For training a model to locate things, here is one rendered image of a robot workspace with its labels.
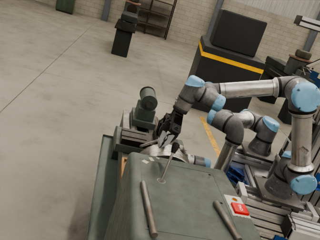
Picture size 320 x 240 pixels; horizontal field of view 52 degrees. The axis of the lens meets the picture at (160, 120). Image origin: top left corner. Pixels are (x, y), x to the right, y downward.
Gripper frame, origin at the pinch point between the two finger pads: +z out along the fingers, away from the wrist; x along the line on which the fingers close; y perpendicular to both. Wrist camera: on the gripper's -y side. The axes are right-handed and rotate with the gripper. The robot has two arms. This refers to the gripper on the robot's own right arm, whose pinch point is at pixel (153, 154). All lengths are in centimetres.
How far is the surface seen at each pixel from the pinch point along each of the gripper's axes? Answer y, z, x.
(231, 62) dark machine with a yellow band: 433, -177, 1
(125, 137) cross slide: 36.6, 15.2, -11.2
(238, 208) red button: -65, -26, 18
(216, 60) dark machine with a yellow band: 438, -151, -3
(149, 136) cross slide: 47.3, -3.0, -11.2
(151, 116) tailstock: 88, -6, -11
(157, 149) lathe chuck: -21.4, 3.1, 14.0
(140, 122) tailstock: 85, 2, -17
